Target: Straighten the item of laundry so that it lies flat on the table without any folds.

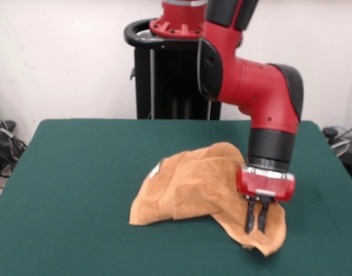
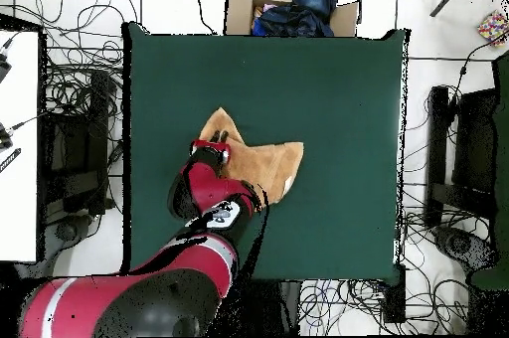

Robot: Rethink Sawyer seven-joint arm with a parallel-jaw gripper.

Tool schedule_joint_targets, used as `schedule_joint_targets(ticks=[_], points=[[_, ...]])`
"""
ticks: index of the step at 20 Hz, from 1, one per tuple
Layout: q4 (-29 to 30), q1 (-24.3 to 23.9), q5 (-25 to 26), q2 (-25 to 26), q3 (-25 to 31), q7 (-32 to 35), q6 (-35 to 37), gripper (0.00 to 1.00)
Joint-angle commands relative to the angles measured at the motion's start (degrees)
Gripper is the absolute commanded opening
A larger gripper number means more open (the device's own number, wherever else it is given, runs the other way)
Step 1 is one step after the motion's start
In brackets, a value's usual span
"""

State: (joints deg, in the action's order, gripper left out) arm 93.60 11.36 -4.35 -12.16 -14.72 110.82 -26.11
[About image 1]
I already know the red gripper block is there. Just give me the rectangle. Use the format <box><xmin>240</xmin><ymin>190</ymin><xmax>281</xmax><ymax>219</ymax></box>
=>
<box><xmin>235</xmin><ymin>166</ymin><xmax>296</xmax><ymax>233</ymax></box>

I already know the tan terry towel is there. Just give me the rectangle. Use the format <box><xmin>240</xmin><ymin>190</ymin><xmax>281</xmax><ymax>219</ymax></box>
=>
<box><xmin>129</xmin><ymin>141</ymin><xmax>288</xmax><ymax>258</ymax></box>

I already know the grey round base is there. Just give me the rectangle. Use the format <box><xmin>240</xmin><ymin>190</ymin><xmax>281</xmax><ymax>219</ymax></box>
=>
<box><xmin>330</xmin><ymin>137</ymin><xmax>351</xmax><ymax>158</ymax></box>

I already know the dark green table cloth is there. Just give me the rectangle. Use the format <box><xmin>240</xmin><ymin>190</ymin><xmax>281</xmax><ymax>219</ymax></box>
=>
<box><xmin>0</xmin><ymin>118</ymin><xmax>352</xmax><ymax>276</ymax></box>

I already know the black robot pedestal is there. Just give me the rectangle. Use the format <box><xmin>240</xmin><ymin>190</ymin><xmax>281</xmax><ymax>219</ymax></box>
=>
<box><xmin>123</xmin><ymin>18</ymin><xmax>222</xmax><ymax>120</ymax></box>

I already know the black floor cable tangle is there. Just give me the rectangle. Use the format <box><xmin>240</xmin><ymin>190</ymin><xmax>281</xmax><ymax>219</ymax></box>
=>
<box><xmin>0</xmin><ymin>91</ymin><xmax>28</xmax><ymax>179</ymax></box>

